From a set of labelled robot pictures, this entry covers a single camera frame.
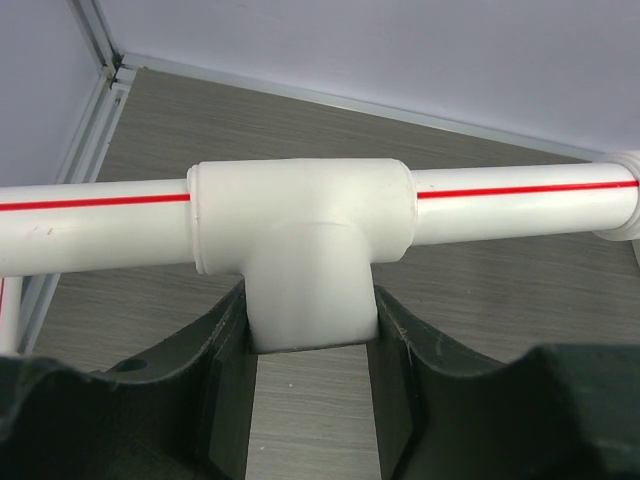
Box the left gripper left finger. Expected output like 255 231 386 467
1 285 257 479

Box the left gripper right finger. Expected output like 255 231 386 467
367 288 639 479

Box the white PVC pipe frame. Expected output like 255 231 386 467
1 151 639 353

